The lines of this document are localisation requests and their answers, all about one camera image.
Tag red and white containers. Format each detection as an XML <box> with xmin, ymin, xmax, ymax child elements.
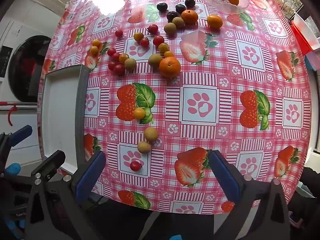
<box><xmin>291</xmin><ymin>12</ymin><xmax>320</xmax><ymax>55</ymax></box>

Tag grey tray white inside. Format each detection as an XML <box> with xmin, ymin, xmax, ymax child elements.
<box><xmin>40</xmin><ymin>64</ymin><xmax>90</xmax><ymax>178</ymax></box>

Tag brown longan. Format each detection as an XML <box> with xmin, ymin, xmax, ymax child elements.
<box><xmin>124</xmin><ymin>58</ymin><xmax>137</xmax><ymax>71</ymax></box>
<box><xmin>144</xmin><ymin>127</ymin><xmax>159</xmax><ymax>142</ymax></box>
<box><xmin>148</xmin><ymin>53</ymin><xmax>163</xmax><ymax>68</ymax></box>
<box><xmin>137</xmin><ymin>141</ymin><xmax>152</xmax><ymax>153</ymax></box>
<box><xmin>172</xmin><ymin>17</ymin><xmax>185</xmax><ymax>29</ymax></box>
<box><xmin>164</xmin><ymin>22</ymin><xmax>177</xmax><ymax>35</ymax></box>

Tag small mandarin orange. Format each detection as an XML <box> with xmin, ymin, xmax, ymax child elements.
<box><xmin>181</xmin><ymin>9</ymin><xmax>199</xmax><ymax>25</ymax></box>

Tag white washing machine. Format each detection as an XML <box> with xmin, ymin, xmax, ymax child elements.
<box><xmin>0</xmin><ymin>20</ymin><xmax>54</xmax><ymax>105</ymax></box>

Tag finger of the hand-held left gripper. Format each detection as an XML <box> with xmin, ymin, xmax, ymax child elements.
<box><xmin>32</xmin><ymin>150</ymin><xmax>66</xmax><ymax>180</ymax></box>
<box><xmin>0</xmin><ymin>125</ymin><xmax>33</xmax><ymax>153</ymax></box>

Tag red hook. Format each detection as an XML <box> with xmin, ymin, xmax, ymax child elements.
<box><xmin>7</xmin><ymin>105</ymin><xmax>19</xmax><ymax>127</ymax></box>

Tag person's left hand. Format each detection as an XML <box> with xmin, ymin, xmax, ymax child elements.
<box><xmin>5</xmin><ymin>163</ymin><xmax>21</xmax><ymax>175</ymax></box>

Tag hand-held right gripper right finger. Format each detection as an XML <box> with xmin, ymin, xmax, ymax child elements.
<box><xmin>208</xmin><ymin>150</ymin><xmax>292</xmax><ymax>240</ymax></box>

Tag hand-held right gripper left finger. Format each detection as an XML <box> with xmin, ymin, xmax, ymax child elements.
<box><xmin>25</xmin><ymin>150</ymin><xmax>107</xmax><ymax>240</ymax></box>

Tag strawberry print pink tablecloth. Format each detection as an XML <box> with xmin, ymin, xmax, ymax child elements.
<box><xmin>37</xmin><ymin>0</ymin><xmax>312</xmax><ymax>214</ymax></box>

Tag large orange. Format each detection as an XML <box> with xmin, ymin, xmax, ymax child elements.
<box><xmin>158</xmin><ymin>56</ymin><xmax>181</xmax><ymax>78</ymax></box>

